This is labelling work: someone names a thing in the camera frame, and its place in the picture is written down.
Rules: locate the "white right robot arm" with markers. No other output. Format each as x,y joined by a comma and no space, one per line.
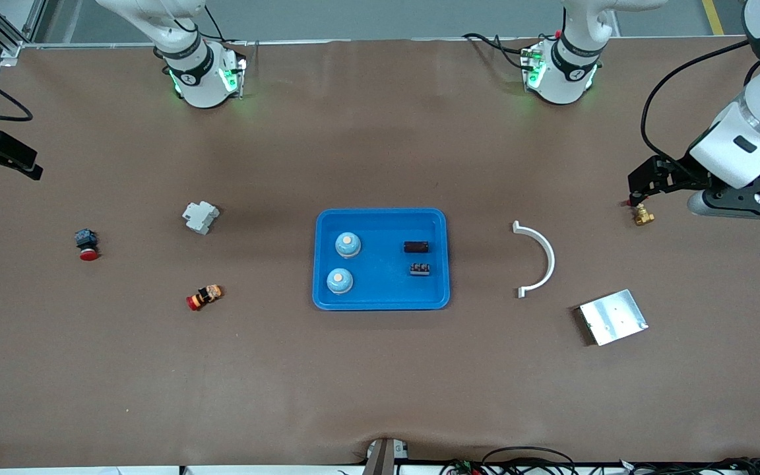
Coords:
202,79

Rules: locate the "white curved plastic bracket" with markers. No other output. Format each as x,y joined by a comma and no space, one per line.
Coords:
551,260

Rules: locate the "blue bell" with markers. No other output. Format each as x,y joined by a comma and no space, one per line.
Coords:
348,244
340,281

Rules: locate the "silver metal plate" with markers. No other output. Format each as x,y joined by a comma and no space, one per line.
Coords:
614,318

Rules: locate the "blue plastic tray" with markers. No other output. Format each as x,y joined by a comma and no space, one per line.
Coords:
380,290

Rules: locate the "small black purple component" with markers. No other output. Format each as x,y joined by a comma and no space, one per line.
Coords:
420,269

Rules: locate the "white circuit breaker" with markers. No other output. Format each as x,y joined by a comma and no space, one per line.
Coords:
200,218

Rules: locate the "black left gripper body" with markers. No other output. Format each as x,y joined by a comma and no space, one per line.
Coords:
679,173

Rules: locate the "red push button switch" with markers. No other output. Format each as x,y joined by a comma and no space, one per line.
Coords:
87,245

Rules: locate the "plain brown tall capacitor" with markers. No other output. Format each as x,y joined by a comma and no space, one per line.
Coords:
416,247

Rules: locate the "red and orange button switch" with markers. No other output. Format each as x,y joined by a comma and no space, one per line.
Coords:
204,297

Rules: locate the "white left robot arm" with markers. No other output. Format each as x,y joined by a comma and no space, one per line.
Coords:
736,148

